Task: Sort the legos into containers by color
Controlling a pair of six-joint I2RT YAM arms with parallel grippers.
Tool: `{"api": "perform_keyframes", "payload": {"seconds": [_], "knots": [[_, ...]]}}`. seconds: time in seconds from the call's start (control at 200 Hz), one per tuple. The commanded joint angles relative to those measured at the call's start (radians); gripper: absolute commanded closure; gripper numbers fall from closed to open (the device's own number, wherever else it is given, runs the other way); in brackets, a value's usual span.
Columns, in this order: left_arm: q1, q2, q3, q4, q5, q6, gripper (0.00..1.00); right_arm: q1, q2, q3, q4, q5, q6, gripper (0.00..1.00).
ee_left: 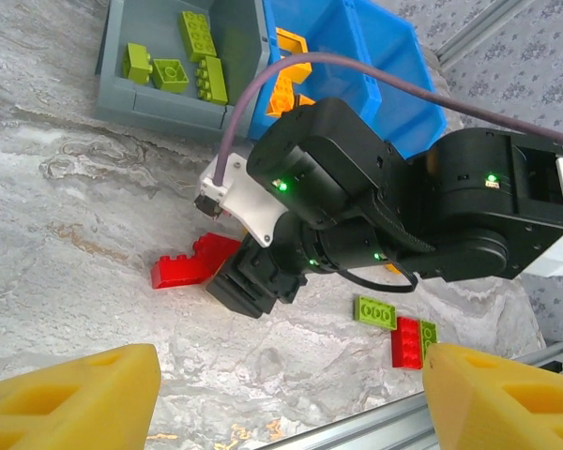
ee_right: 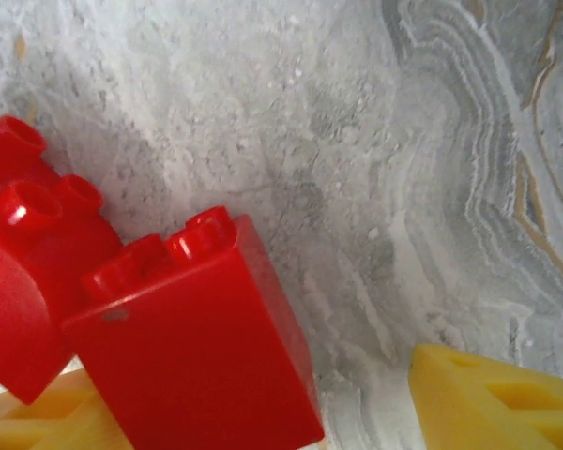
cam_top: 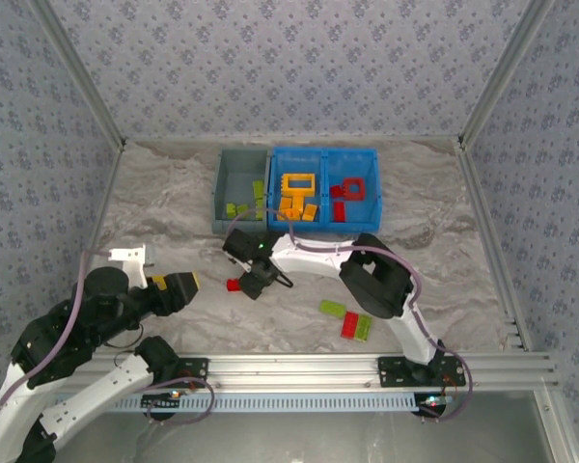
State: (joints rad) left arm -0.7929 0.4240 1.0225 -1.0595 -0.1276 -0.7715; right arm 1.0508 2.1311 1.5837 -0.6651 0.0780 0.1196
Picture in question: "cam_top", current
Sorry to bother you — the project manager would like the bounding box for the yellow lego window frame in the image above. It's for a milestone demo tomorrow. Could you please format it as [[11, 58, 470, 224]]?
[[279, 173, 317, 199]]

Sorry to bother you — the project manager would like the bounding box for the red lego window frame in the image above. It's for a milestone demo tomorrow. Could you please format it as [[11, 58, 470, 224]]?
[[342, 177, 369, 202]]

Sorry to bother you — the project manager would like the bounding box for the grey plastic bin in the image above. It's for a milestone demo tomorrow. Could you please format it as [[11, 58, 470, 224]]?
[[210, 147, 272, 236]]

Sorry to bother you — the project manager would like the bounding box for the blue plastic bin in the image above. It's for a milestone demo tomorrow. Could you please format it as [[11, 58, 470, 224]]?
[[267, 147, 327, 233], [321, 147, 383, 232]]

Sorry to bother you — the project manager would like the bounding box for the black controller board with led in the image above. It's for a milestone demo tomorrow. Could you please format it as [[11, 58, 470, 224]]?
[[141, 391, 183, 411], [417, 393, 449, 419]]

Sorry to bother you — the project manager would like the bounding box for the grey metal shelf sheet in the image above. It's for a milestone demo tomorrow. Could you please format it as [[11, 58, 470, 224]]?
[[52, 409, 561, 463]]

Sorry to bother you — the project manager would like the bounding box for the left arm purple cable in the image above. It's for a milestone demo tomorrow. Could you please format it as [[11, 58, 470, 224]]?
[[0, 248, 217, 428]]

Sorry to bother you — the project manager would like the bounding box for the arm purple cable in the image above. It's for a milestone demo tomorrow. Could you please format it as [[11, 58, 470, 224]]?
[[229, 206, 474, 424], [0, 248, 217, 428]]

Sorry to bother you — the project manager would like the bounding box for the aluminum side rail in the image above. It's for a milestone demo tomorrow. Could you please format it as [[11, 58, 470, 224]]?
[[455, 142, 533, 352], [55, 142, 126, 356]]

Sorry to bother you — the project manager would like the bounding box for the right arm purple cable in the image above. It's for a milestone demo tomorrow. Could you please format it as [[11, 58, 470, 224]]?
[[229, 206, 474, 424]]

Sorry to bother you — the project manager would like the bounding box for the wide aluminum mounting rail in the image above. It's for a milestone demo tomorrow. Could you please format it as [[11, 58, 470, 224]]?
[[31, 353, 560, 393]]

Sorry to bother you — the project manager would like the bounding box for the light blue slotted cable duct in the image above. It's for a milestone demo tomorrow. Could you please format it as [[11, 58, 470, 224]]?
[[110, 392, 422, 415]]

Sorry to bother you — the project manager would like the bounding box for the slanted aluminum frame post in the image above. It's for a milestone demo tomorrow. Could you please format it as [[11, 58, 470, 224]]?
[[26, 0, 126, 150], [457, 0, 560, 149]]

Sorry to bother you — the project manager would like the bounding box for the aluminum frame leg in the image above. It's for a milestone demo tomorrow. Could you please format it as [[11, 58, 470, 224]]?
[[535, 385, 579, 463]]

